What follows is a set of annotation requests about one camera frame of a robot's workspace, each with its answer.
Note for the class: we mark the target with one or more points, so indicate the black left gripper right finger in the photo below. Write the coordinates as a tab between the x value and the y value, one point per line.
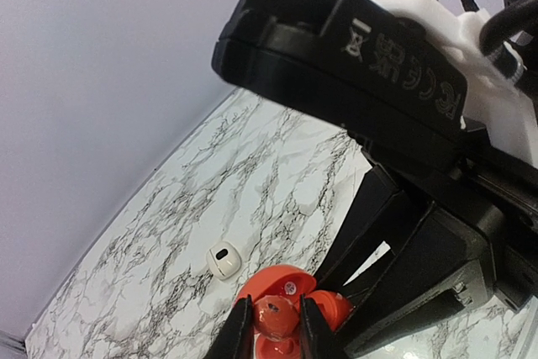
314	334

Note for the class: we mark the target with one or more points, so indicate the red round charging case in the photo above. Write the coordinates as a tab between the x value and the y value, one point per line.
292	283

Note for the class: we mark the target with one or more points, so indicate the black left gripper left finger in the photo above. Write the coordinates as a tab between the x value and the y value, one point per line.
236	337

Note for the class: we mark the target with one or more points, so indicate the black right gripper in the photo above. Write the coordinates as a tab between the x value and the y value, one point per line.
434	230

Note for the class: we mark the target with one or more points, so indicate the red earbud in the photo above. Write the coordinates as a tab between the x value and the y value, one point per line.
275	317

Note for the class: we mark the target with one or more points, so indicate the white earbud charging case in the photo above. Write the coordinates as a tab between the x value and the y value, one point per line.
223	260

